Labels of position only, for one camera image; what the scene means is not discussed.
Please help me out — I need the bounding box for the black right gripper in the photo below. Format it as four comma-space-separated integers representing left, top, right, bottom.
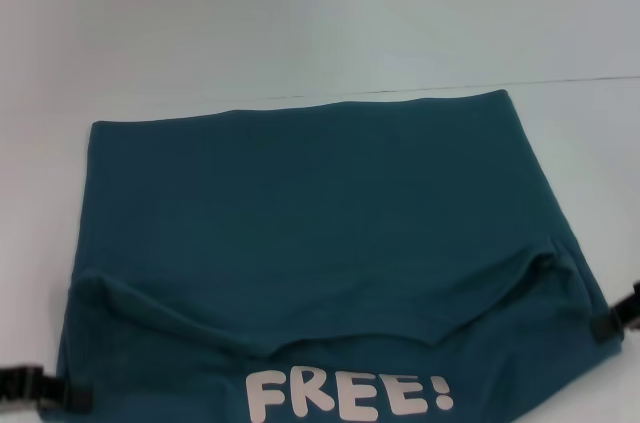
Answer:
591, 281, 640, 344

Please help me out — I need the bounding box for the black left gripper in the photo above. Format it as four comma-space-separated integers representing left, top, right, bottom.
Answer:
0, 363, 95, 415

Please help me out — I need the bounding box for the blue t-shirt with white print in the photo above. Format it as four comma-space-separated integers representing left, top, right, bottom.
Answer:
49, 88, 626, 423

